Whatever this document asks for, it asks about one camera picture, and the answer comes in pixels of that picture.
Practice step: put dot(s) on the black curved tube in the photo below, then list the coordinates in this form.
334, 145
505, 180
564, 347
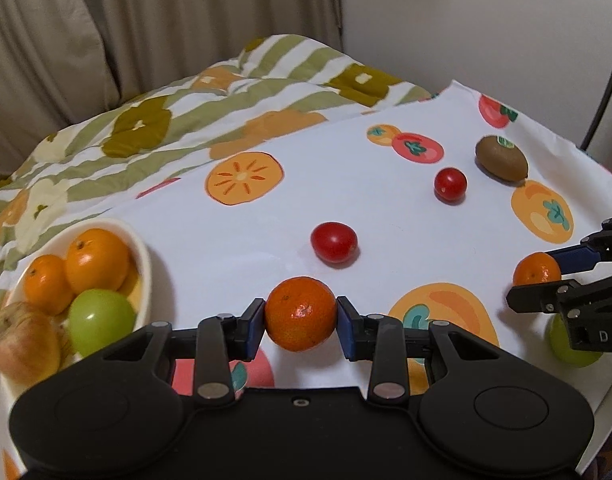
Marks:
606, 97

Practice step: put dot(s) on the beige curtain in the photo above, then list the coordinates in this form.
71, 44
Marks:
136, 20

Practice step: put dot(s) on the green round fruit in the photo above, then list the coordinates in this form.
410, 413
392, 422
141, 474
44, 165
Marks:
101, 322
571, 357

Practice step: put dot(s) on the small mandarin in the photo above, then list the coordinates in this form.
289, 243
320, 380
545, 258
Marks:
300, 312
536, 270

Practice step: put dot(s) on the brown kiwi with sticker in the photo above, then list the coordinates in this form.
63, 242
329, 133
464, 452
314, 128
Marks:
502, 160

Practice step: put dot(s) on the red yellow apple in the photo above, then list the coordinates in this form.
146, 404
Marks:
21, 342

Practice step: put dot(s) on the yellow duck print plate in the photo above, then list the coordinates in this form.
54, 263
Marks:
142, 280

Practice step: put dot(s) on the green striped floral blanket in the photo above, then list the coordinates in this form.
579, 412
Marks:
186, 125

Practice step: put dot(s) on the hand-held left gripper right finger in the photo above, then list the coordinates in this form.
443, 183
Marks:
347, 332

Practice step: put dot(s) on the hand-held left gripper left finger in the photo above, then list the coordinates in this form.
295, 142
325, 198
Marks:
253, 330

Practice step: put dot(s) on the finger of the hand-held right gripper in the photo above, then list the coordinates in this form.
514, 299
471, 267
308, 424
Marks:
541, 297
578, 259

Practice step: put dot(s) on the white fruit print tablecloth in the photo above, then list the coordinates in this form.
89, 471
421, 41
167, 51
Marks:
386, 260

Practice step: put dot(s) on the red cherry tomato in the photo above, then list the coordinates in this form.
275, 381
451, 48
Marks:
450, 184
333, 242

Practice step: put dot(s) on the large orange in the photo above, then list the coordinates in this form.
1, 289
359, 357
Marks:
46, 282
97, 266

